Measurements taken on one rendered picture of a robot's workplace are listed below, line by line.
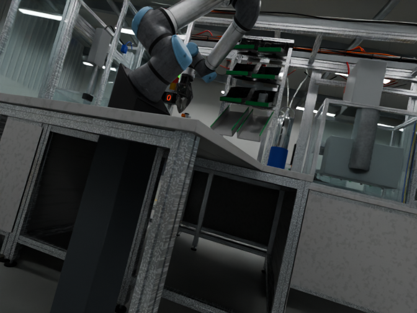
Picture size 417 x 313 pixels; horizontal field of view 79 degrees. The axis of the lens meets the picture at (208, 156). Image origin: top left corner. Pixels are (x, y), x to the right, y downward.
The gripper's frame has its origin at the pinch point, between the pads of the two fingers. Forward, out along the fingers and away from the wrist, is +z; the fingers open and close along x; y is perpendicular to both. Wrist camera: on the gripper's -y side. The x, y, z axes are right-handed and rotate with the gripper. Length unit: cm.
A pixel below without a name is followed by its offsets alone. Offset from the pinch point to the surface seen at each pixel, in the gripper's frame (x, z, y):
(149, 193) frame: 0, 48, 14
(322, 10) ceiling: 101, -453, -510
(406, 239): 149, 42, -58
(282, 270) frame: 70, 65, 14
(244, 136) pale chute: 38.6, 6.5, -3.2
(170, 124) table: 32, 24, 82
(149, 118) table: 26, 23, 81
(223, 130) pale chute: 26.4, 5.1, -4.2
